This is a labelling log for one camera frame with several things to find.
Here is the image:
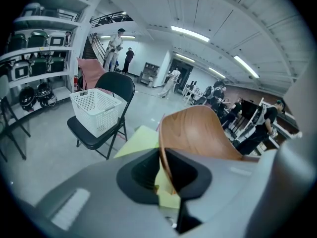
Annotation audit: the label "pink cloth on chair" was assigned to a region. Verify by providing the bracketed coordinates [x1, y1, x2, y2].
[76, 57, 117, 96]

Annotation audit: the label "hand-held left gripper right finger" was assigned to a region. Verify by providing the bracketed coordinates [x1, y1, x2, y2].
[164, 147, 261, 238]

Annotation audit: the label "white plastic basket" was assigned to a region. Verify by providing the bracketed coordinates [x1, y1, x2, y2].
[69, 88, 122, 138]

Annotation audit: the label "red fire extinguisher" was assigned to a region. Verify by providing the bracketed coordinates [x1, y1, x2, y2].
[73, 75, 84, 92]

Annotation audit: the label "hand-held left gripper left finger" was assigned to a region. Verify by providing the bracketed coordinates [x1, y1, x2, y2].
[34, 147, 178, 238]

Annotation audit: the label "white work table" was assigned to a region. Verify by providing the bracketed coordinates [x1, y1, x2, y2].
[182, 87, 199, 106]

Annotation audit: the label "black metal staircase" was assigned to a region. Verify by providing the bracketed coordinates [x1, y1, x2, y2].
[81, 32, 109, 66]

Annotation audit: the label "grey shell chair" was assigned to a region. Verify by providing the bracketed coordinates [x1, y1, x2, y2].
[0, 74, 32, 162]

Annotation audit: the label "black double door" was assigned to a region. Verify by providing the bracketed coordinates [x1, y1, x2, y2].
[172, 58, 194, 94]

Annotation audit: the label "rows of black cases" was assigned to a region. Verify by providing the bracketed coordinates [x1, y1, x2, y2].
[4, 2, 67, 81]

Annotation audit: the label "brown wooden bowl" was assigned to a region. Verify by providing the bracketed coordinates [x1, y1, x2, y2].
[158, 105, 261, 198]

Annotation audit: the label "grey cabinet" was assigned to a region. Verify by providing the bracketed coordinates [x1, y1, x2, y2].
[140, 62, 160, 88]

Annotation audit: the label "yellow-green table top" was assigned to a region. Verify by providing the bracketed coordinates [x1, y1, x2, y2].
[113, 124, 182, 210]

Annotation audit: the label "white shelf rack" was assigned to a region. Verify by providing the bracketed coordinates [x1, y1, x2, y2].
[0, 0, 99, 125]

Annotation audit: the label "black helmet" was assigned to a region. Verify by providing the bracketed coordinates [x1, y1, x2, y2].
[36, 82, 57, 108]
[18, 86, 36, 112]

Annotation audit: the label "black balcony railing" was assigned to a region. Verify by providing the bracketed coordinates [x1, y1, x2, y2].
[89, 11, 134, 29]

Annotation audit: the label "person's white shirt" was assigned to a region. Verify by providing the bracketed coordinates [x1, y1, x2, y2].
[284, 56, 317, 146]

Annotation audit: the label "black folding chair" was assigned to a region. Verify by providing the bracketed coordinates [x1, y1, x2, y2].
[66, 71, 136, 160]

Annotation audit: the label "ceiling strip light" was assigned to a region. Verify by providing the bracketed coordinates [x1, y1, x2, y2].
[175, 53, 196, 63]
[208, 67, 226, 79]
[170, 25, 211, 43]
[233, 55, 260, 79]

